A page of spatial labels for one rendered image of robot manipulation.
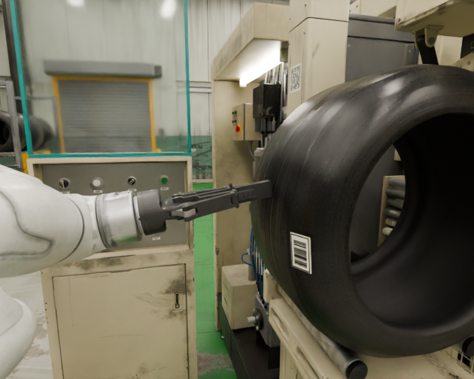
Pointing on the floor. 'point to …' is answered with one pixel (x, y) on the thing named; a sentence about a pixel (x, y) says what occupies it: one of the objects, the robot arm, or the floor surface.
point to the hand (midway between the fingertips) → (253, 191)
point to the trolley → (5, 129)
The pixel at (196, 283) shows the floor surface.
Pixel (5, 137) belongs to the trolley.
